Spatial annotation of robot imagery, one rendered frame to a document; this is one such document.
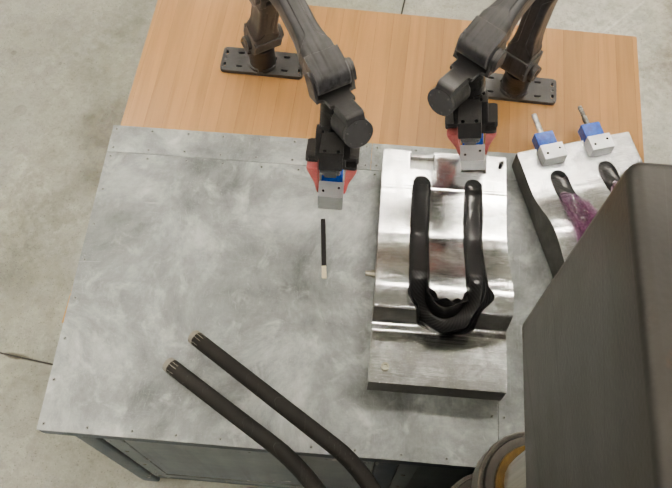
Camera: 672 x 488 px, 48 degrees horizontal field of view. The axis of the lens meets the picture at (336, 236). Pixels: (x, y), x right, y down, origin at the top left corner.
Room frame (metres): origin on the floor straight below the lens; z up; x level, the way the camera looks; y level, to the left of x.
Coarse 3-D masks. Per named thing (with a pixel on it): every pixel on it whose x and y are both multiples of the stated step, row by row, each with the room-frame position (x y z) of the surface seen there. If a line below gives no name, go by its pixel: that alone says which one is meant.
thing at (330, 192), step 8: (336, 176) 0.78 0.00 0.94; (320, 184) 0.75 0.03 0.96; (328, 184) 0.75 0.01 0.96; (336, 184) 0.75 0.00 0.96; (320, 192) 0.73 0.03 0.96; (328, 192) 0.73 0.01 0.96; (336, 192) 0.73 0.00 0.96; (320, 200) 0.72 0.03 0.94; (328, 200) 0.72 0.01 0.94; (336, 200) 0.72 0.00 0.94; (328, 208) 0.72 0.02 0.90; (336, 208) 0.72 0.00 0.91
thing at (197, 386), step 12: (168, 360) 0.43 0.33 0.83; (168, 372) 0.41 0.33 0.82; (180, 372) 0.40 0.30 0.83; (192, 384) 0.38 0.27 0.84; (204, 384) 0.38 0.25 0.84; (204, 396) 0.35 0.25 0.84; (216, 396) 0.35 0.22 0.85; (216, 408) 0.33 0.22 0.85; (228, 408) 0.33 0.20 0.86; (228, 420) 0.31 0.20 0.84; (240, 420) 0.31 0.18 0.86; (252, 420) 0.31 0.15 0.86; (252, 432) 0.28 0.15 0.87; (264, 432) 0.28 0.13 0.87; (264, 444) 0.26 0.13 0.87
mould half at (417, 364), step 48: (384, 192) 0.77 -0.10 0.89; (432, 192) 0.77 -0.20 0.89; (384, 240) 0.66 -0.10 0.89; (432, 240) 0.66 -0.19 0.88; (384, 288) 0.54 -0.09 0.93; (432, 288) 0.54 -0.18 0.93; (384, 336) 0.47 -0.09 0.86; (432, 336) 0.47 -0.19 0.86; (480, 336) 0.47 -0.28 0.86; (384, 384) 0.38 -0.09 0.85; (432, 384) 0.37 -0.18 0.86; (480, 384) 0.37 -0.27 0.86
